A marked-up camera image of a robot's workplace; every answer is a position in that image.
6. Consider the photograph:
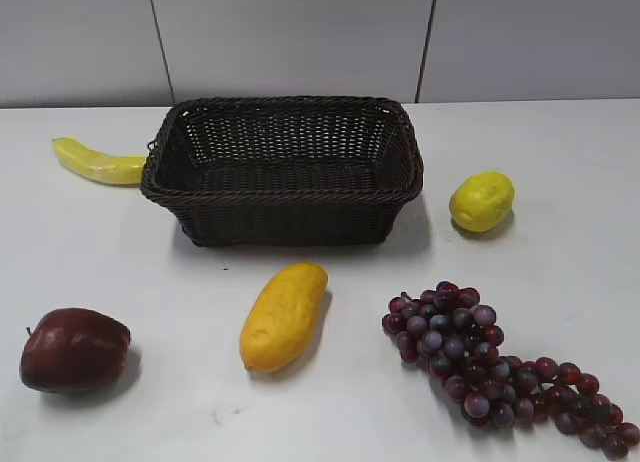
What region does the orange-yellow mango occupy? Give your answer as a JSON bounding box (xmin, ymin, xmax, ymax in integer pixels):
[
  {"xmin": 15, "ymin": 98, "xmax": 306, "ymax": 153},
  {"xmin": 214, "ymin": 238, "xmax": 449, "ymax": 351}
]
[{"xmin": 239, "ymin": 263, "xmax": 328, "ymax": 373}]

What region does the dark red apple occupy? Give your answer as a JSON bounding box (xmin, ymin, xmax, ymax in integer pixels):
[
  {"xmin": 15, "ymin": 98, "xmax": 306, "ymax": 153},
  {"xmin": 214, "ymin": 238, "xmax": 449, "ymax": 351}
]
[{"xmin": 19, "ymin": 308, "xmax": 131, "ymax": 394}]

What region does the yellow banana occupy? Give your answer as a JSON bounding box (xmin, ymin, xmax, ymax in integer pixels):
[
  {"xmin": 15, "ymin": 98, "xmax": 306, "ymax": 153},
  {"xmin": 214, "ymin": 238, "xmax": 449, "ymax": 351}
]
[{"xmin": 52, "ymin": 137, "xmax": 146, "ymax": 186}]

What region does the black woven plastic basket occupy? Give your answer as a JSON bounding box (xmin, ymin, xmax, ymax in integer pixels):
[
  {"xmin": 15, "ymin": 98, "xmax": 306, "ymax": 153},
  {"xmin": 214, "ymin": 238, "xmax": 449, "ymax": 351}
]
[{"xmin": 141, "ymin": 96, "xmax": 424, "ymax": 247}]

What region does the yellow lemon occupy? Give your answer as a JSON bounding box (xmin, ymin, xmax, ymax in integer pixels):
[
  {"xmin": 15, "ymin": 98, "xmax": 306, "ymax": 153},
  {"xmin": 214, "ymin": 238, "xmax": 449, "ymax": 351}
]
[{"xmin": 449, "ymin": 172, "xmax": 515, "ymax": 233}]

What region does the purple grape bunch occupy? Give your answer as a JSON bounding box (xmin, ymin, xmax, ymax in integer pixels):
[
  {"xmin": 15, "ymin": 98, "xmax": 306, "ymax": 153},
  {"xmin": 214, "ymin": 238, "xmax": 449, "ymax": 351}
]
[{"xmin": 381, "ymin": 281, "xmax": 639, "ymax": 461}]

